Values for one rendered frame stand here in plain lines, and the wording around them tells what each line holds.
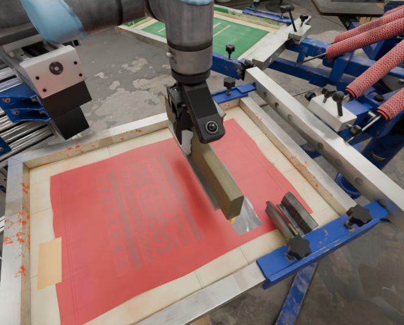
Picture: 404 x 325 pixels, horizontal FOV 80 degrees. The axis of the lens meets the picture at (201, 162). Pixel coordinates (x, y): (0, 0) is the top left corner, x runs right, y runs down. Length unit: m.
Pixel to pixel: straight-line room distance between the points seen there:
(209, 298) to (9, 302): 0.38
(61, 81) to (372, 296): 1.79
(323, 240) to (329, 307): 1.09
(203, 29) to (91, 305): 0.55
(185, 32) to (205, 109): 0.12
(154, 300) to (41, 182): 0.46
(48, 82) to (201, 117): 0.48
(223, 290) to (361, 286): 1.34
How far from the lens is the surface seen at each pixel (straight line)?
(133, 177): 0.71
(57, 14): 0.40
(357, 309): 1.74
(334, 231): 0.63
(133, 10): 0.44
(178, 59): 0.42
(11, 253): 0.68
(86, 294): 0.61
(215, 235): 0.60
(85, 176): 0.77
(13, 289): 0.65
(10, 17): 0.85
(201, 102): 0.43
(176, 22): 0.39
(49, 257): 0.68
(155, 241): 0.61
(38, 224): 0.73
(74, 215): 0.70
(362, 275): 1.82
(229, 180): 0.45
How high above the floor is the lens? 1.51
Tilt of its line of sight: 50 degrees down
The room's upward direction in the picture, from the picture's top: straight up
